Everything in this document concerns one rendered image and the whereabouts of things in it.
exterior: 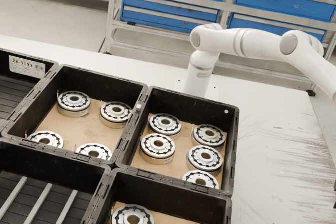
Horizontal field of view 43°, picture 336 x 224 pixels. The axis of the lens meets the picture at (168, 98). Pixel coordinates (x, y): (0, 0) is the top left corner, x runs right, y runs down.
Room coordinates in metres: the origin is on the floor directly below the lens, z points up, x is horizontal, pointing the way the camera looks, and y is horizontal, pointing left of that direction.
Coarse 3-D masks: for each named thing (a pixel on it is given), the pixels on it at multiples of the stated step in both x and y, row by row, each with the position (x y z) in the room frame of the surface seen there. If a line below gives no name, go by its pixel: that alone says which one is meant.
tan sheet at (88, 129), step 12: (96, 108) 1.10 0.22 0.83; (48, 120) 0.99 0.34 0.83; (60, 120) 1.01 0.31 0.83; (72, 120) 1.02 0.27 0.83; (84, 120) 1.03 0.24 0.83; (96, 120) 1.04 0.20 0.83; (60, 132) 0.95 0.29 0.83; (72, 132) 0.96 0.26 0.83; (84, 132) 0.97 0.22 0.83; (96, 132) 0.98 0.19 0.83; (108, 132) 1.00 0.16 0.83; (120, 132) 1.01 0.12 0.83; (72, 144) 0.91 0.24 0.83; (108, 144) 0.94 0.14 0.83
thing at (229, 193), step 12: (144, 96) 1.08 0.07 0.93; (192, 96) 1.13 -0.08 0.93; (144, 108) 1.03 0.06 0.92; (132, 132) 0.90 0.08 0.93; (120, 156) 0.79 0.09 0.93; (132, 168) 0.76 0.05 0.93; (168, 180) 0.75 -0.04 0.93; (180, 180) 0.75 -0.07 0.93; (228, 180) 0.79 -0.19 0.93; (216, 192) 0.74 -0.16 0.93; (228, 192) 0.75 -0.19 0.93
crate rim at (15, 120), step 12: (96, 72) 1.16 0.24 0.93; (48, 84) 1.04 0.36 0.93; (144, 84) 1.15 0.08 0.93; (36, 96) 0.97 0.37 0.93; (24, 108) 0.90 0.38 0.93; (12, 120) 0.85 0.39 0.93; (132, 120) 0.95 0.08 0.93; (36, 144) 0.77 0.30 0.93; (120, 144) 0.84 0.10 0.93; (84, 156) 0.77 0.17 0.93
